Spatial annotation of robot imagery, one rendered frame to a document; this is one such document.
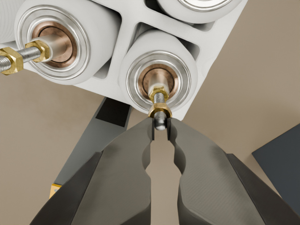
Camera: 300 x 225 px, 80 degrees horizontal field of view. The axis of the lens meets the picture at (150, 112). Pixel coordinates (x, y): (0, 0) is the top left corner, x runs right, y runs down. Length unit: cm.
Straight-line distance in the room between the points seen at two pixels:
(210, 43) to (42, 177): 71
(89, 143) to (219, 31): 25
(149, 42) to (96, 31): 6
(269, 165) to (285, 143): 8
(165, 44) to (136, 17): 8
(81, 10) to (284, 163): 58
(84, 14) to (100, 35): 2
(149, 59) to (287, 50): 41
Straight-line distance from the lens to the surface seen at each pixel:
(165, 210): 84
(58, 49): 21
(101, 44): 22
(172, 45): 21
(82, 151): 29
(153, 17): 27
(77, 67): 22
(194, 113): 53
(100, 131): 33
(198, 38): 28
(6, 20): 29
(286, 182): 59
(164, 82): 19
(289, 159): 62
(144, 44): 21
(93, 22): 22
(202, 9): 20
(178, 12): 21
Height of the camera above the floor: 45
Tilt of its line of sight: 61 degrees down
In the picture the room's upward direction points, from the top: 177 degrees counter-clockwise
